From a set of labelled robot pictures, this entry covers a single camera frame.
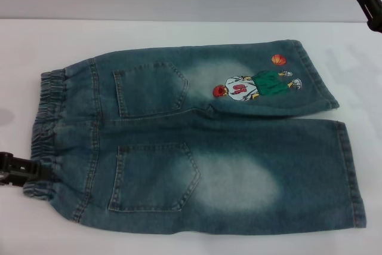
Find blue denim shorts with cartoon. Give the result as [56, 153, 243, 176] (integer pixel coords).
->
[22, 39, 367, 236]

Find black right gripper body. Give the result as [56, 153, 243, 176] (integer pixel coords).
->
[366, 19, 382, 32]

